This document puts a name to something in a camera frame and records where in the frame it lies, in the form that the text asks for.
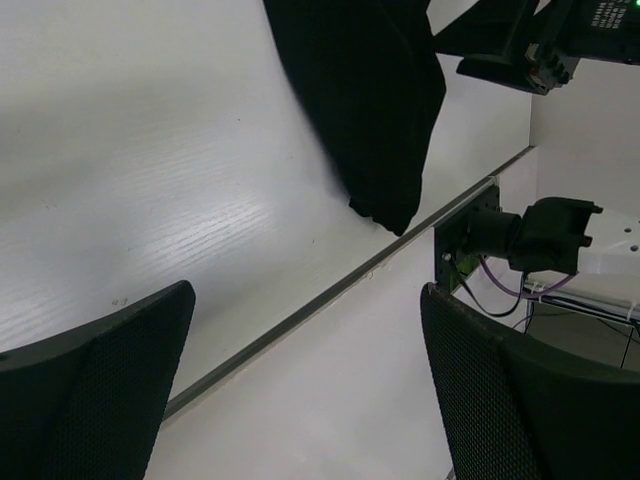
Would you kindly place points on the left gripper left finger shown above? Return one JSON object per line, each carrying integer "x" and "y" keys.
{"x": 88, "y": 403}

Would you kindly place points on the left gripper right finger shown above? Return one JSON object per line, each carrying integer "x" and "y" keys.
{"x": 514, "y": 407}

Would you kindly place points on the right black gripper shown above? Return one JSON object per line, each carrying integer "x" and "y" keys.
{"x": 563, "y": 34}

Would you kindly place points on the aluminium table frame rail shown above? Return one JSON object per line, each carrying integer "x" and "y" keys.
{"x": 193, "y": 392}

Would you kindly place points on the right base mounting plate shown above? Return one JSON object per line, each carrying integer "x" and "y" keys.
{"x": 450, "y": 236}

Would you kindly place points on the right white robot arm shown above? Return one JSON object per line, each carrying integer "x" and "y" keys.
{"x": 562, "y": 235}

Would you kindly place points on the black skirt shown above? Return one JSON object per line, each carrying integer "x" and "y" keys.
{"x": 368, "y": 79}

